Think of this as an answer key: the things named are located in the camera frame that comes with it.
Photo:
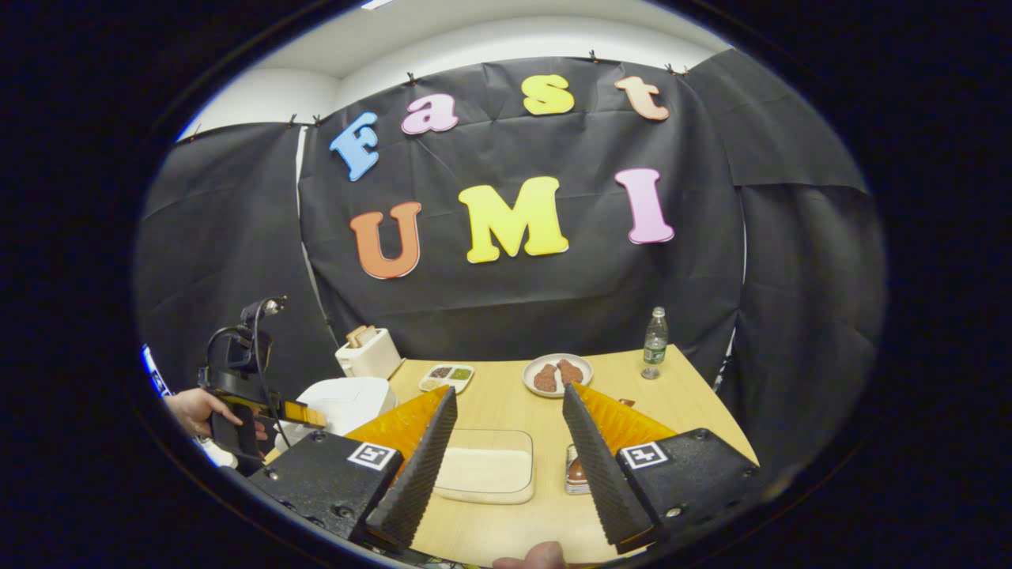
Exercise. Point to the brown wooden spoon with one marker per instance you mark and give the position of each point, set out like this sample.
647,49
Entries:
577,471

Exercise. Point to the white divided condiment dish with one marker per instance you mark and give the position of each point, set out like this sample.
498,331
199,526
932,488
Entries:
447,378

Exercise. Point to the blue white printed board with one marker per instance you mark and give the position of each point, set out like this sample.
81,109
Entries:
156,371

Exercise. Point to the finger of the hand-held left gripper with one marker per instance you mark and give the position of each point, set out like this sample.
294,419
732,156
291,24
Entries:
300,415

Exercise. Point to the clear container of rice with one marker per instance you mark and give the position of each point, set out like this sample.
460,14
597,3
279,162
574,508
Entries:
486,470

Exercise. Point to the clear water bottle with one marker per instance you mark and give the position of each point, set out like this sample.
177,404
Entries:
655,340

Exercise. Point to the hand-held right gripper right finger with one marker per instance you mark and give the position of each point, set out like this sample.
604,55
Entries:
601,466

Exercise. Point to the white toaster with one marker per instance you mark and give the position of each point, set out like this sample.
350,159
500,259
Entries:
371,359

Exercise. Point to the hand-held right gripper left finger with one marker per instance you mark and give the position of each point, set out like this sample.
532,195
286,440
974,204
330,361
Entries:
419,466

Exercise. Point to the white round plate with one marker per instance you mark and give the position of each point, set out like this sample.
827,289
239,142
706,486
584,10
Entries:
557,393

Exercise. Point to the brown meat piece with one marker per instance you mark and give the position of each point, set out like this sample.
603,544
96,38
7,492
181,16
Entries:
570,372
545,378

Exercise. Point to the black backdrop cloth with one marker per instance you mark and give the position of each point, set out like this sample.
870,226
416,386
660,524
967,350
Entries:
522,300

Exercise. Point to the ceiling light panel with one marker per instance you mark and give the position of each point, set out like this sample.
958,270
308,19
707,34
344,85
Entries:
378,4

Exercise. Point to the white rice cooker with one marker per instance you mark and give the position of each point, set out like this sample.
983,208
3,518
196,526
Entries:
340,403

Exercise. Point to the toasted bread slice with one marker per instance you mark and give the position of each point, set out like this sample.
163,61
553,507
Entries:
368,334
354,338

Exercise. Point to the small bottle cap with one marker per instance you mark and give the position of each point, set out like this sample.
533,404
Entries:
651,374

